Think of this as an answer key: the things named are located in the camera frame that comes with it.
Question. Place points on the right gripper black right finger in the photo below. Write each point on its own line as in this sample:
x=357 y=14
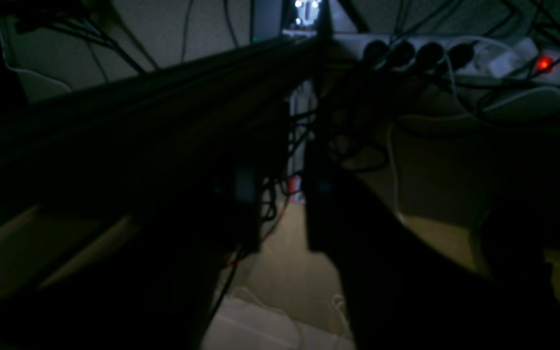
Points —
x=403 y=295

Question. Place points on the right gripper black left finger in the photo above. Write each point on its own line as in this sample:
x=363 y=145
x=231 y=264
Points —
x=155 y=291

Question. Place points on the aluminium table leg profile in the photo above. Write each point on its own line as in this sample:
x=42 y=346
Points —
x=303 y=103

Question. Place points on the white power strip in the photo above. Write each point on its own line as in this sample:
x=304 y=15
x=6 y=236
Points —
x=510 y=58

